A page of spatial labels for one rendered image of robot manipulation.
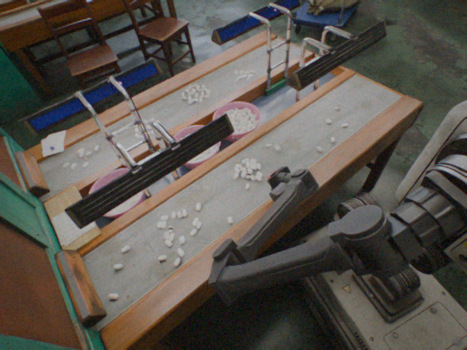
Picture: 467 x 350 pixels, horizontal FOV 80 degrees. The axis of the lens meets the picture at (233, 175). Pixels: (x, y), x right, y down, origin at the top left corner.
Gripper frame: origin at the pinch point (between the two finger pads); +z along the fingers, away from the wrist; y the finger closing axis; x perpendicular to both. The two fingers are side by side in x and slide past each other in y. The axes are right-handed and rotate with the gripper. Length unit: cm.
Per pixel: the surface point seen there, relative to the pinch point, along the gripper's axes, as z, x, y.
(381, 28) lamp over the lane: -1, -28, -90
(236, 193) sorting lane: 14.5, 2.5, 10.9
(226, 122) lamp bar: -2.5, -28.8, 5.7
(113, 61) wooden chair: 193, -111, -5
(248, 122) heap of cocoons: 38.9, -17.9, -23.1
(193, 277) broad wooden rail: -2.3, 12.8, 46.8
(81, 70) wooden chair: 198, -117, 23
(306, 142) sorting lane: 15.4, 2.6, -35.0
